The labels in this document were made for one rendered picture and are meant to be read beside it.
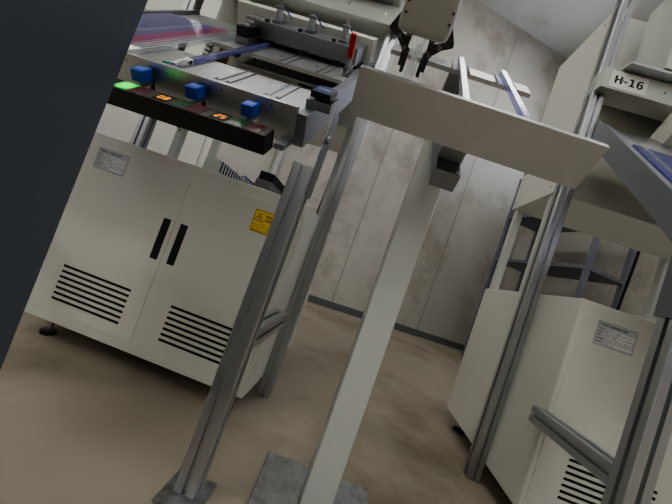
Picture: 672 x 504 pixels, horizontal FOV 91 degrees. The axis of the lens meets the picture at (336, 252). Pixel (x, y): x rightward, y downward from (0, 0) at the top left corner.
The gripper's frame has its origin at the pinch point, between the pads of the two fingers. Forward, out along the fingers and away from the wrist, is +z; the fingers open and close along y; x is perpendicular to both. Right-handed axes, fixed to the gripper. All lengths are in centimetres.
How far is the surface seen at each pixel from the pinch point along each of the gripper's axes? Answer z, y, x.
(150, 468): 51, 21, 78
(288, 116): 6.5, 18.1, 22.5
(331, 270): 295, 13, -141
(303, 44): 16.6, 34.2, -30.9
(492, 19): 102, -73, -468
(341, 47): 14.2, 22.3, -31.1
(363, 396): 38, -13, 56
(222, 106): 8.9, 31.4, 22.7
